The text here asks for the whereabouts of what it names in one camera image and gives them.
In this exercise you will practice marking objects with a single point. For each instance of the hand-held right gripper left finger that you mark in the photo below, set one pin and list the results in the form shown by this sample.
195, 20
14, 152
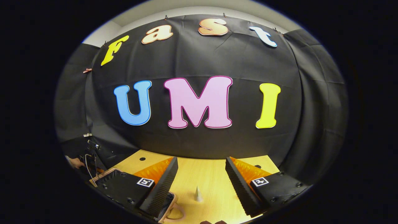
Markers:
161, 189

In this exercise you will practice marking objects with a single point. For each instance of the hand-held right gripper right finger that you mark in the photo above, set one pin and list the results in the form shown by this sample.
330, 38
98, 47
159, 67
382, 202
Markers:
239, 186

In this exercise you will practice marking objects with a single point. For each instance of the small skin care tube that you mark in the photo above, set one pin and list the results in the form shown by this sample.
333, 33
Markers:
198, 196

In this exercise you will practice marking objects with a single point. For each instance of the reddish cloth clip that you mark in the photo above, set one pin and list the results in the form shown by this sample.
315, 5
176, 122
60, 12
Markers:
87, 70

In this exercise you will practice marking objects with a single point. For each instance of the black backdrop cloth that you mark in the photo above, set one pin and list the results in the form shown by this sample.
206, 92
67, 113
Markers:
192, 59

